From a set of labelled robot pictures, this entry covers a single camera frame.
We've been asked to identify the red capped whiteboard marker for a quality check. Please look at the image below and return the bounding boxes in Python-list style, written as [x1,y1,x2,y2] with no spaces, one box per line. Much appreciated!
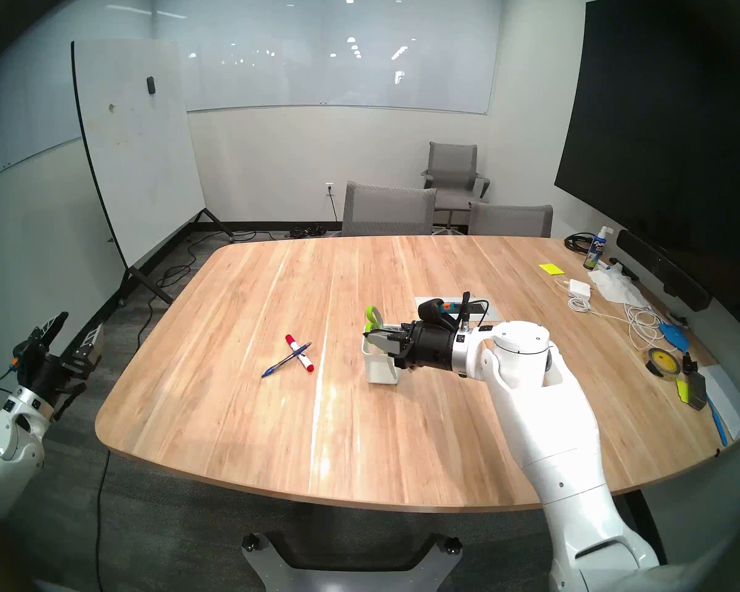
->
[285,334,315,373]

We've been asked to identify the white paper sheet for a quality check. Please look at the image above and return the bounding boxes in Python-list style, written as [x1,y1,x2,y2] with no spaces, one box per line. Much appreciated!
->
[697,364,740,440]

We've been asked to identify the silver table power outlet panel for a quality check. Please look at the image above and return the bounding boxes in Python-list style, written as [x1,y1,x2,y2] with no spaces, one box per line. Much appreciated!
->
[414,297,500,323]

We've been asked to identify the large black wall screen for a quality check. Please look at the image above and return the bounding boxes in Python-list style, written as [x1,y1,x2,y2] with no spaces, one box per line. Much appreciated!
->
[554,0,740,314]

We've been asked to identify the whiteboard cleaner spray bottle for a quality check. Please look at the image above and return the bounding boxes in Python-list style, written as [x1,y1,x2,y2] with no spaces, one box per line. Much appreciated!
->
[583,226,614,271]

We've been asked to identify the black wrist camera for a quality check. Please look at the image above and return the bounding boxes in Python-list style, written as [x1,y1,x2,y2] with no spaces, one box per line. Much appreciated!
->
[418,298,458,332]
[12,332,43,366]

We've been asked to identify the yellow and black pad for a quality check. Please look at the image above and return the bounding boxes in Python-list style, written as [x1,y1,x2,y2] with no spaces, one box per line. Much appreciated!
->
[675,372,709,411]

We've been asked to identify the blue ballpoint pen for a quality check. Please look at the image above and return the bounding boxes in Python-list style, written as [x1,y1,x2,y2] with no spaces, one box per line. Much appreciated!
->
[261,342,313,379]

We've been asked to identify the grey office chair with armrests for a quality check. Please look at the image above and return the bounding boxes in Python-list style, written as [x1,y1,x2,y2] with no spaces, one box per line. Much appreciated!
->
[421,142,491,231]

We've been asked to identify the white charging cable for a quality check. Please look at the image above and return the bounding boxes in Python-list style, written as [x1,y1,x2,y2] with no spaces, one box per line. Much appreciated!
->
[555,279,670,351]

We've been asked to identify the white mesh pen holder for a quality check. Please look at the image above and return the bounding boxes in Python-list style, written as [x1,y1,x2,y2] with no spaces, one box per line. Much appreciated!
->
[362,335,401,385]

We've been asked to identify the yellow tape roll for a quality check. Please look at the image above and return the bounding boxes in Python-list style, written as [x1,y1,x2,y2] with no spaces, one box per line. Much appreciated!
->
[646,347,683,379]

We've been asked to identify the wide glass wall whiteboard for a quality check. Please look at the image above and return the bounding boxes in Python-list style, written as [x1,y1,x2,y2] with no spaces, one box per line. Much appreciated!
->
[154,0,503,115]

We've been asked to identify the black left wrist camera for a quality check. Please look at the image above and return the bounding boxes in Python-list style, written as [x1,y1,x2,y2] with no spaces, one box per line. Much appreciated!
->
[12,332,43,366]

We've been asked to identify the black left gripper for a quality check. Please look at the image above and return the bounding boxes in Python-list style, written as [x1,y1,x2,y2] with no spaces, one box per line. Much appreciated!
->
[17,311,104,422]

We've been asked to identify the blue flat disc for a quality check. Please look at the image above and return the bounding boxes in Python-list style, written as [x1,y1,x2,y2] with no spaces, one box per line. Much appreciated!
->
[658,323,691,352]

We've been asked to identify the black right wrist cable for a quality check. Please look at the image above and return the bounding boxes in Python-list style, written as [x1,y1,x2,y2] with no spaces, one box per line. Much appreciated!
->
[458,292,489,327]

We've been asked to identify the grey mesh office chair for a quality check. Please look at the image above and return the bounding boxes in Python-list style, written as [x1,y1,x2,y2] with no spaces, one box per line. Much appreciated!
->
[468,202,554,238]
[342,181,437,237]

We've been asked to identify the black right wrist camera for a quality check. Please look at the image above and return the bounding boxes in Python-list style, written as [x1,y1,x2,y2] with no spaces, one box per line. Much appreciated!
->
[418,298,458,332]

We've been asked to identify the blue stick tool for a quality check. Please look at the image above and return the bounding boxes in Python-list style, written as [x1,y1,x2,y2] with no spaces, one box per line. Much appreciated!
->
[706,400,730,448]

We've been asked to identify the rolling white whiteboard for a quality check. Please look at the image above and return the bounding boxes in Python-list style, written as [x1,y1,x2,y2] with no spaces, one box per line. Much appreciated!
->
[71,39,232,306]

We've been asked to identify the green handled scissors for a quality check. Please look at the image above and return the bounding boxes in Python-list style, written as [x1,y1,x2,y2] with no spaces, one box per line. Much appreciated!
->
[364,305,386,351]

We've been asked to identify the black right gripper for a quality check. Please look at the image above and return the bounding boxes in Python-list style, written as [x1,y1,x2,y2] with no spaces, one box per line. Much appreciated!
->
[363,319,471,377]

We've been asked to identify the black video sound bar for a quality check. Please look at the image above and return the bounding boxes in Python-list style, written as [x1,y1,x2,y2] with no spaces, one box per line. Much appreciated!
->
[617,229,712,312]

